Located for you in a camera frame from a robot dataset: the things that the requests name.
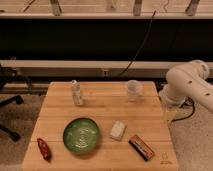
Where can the small clear plastic bottle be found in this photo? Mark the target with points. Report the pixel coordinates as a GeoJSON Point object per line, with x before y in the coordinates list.
{"type": "Point", "coordinates": [76, 93]}

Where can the orange and black box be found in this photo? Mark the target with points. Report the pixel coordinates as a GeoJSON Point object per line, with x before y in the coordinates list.
{"type": "Point", "coordinates": [141, 148]}

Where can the red chili pepper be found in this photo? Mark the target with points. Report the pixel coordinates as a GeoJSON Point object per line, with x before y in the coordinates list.
{"type": "Point", "coordinates": [44, 149]}

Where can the white rectangular eraser block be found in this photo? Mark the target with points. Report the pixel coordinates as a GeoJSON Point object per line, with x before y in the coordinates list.
{"type": "Point", "coordinates": [117, 130]}

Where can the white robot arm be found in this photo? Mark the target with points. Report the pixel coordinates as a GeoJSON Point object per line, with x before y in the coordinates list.
{"type": "Point", "coordinates": [188, 80]}

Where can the clear plastic cup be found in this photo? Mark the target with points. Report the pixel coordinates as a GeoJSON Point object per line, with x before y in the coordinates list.
{"type": "Point", "coordinates": [133, 90]}

